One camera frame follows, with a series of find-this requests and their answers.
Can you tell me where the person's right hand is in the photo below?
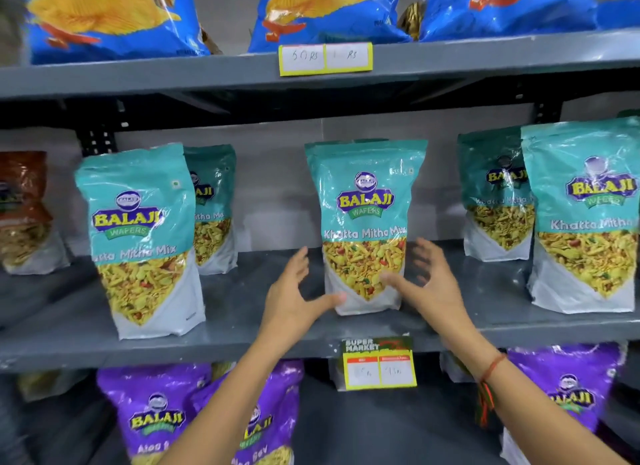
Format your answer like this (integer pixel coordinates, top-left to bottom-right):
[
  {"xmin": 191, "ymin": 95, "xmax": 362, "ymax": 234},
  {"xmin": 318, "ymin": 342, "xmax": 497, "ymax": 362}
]
[{"xmin": 380, "ymin": 237, "xmax": 476, "ymax": 348}]

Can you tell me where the person's left hand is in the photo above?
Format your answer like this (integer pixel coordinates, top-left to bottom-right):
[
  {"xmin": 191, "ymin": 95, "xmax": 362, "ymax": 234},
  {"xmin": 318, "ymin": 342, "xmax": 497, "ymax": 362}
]
[{"xmin": 257, "ymin": 246, "xmax": 347, "ymax": 350}]

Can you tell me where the person's left forearm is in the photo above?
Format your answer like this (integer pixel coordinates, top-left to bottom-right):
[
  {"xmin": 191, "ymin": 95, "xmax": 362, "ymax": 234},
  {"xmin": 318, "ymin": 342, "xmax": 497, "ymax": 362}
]
[{"xmin": 159, "ymin": 332, "xmax": 301, "ymax": 465}]

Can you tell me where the person's right forearm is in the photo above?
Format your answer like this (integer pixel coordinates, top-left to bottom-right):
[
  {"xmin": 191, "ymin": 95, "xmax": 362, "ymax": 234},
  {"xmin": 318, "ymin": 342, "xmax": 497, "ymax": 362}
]
[{"xmin": 442, "ymin": 325, "xmax": 618, "ymax": 465}]

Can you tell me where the grey metal shelf board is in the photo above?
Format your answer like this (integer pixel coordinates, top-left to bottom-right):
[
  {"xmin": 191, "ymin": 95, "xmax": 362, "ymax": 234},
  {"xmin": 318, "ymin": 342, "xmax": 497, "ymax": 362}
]
[
  {"xmin": 0, "ymin": 27, "xmax": 640, "ymax": 130},
  {"xmin": 0, "ymin": 240, "xmax": 640, "ymax": 374}
]

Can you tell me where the printed yellow price label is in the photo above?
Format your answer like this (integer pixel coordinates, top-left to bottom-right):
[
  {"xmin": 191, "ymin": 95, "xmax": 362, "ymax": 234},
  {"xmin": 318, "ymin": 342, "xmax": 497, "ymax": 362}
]
[{"xmin": 342, "ymin": 337, "xmax": 418, "ymax": 392}]

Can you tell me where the teal snack mix packet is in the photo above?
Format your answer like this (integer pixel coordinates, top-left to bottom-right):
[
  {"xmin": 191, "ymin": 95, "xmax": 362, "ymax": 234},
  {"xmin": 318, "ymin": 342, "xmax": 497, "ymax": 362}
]
[
  {"xmin": 183, "ymin": 144, "xmax": 239, "ymax": 276},
  {"xmin": 304, "ymin": 139, "xmax": 429, "ymax": 317},
  {"xmin": 520, "ymin": 117, "xmax": 640, "ymax": 314},
  {"xmin": 75, "ymin": 143, "xmax": 207, "ymax": 340},
  {"xmin": 457, "ymin": 127, "xmax": 536, "ymax": 263}
]

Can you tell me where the red thread wristband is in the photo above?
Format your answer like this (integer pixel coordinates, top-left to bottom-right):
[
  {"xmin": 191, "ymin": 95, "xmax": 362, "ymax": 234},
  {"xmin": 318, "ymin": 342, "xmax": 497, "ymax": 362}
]
[{"xmin": 475, "ymin": 352, "xmax": 508, "ymax": 429}]

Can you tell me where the purple snack packet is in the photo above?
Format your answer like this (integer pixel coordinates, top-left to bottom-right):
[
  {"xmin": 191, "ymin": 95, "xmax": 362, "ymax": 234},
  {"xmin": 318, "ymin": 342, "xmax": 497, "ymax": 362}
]
[
  {"xmin": 500, "ymin": 344, "xmax": 627, "ymax": 465},
  {"xmin": 192, "ymin": 361, "xmax": 305, "ymax": 465},
  {"xmin": 96, "ymin": 364, "xmax": 213, "ymax": 465}
]

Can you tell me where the black slotted shelf upright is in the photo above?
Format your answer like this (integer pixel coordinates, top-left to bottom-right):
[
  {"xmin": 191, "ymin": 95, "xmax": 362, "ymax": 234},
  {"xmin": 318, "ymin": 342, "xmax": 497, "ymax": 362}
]
[
  {"xmin": 75, "ymin": 99, "xmax": 119, "ymax": 158},
  {"xmin": 532, "ymin": 99, "xmax": 564, "ymax": 125}
]

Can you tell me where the handwritten yellow-edged price label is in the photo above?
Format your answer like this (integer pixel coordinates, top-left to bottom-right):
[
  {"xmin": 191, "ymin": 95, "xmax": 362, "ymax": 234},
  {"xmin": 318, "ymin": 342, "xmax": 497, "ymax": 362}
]
[{"xmin": 278, "ymin": 42, "xmax": 374, "ymax": 77}]

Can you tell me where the blue potato chips bag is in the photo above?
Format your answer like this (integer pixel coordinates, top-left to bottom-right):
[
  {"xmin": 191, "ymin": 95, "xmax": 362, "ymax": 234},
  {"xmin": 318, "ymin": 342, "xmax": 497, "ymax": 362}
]
[
  {"xmin": 248, "ymin": 0, "xmax": 412, "ymax": 54},
  {"xmin": 25, "ymin": 0, "xmax": 211, "ymax": 65},
  {"xmin": 597, "ymin": 0, "xmax": 640, "ymax": 30},
  {"xmin": 419, "ymin": 0, "xmax": 600, "ymax": 43}
]

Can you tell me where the yellowish snack packet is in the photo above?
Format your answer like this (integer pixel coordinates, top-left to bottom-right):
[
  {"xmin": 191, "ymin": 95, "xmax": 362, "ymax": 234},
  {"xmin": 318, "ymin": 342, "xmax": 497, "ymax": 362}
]
[{"xmin": 16, "ymin": 370, "xmax": 92, "ymax": 403}]

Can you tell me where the orange snack mix packet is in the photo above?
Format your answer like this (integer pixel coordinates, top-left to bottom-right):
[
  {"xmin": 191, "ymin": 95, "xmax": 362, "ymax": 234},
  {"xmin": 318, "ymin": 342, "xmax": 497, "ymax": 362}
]
[{"xmin": 0, "ymin": 151, "xmax": 71, "ymax": 276}]

